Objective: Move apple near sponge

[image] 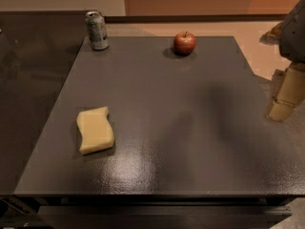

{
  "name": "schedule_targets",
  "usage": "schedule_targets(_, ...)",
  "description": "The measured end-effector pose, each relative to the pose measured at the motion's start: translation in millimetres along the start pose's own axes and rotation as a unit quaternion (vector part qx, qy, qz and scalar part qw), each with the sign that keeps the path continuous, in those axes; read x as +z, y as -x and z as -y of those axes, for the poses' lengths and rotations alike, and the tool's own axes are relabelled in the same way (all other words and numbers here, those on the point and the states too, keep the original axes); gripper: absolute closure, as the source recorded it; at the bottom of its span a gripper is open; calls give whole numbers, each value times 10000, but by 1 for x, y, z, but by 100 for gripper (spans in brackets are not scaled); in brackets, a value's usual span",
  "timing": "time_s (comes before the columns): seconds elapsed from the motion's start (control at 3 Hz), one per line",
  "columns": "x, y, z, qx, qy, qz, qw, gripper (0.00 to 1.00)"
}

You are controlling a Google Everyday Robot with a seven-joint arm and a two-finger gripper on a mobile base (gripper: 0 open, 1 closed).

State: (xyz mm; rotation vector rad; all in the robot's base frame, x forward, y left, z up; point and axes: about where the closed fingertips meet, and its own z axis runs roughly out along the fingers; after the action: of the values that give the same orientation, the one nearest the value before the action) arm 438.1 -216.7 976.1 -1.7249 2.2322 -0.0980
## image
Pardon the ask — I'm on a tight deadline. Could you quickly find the yellow sponge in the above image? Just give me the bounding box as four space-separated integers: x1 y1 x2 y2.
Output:
76 107 114 156

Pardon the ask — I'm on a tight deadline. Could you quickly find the dark side counter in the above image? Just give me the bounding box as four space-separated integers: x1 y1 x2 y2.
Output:
0 11 86 196

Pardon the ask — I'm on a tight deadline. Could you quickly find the silver soda can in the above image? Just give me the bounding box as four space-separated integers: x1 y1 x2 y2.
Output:
85 11 109 51

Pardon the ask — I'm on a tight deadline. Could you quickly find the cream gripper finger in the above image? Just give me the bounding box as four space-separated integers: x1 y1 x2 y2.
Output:
262 22 283 45
266 62 305 122

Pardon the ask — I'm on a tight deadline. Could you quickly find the red apple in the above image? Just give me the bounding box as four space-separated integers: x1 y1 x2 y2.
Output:
173 31 196 56

